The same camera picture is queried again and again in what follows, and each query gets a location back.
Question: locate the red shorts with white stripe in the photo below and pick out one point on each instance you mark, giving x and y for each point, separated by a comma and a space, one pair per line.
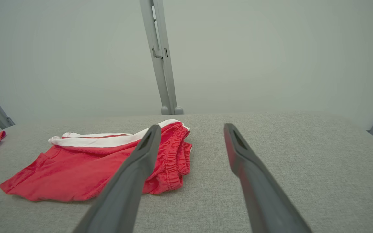
60, 171

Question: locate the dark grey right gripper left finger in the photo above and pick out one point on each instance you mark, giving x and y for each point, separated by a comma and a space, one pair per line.
121, 200

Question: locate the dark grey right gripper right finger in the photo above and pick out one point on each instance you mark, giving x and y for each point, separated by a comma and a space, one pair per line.
267, 207

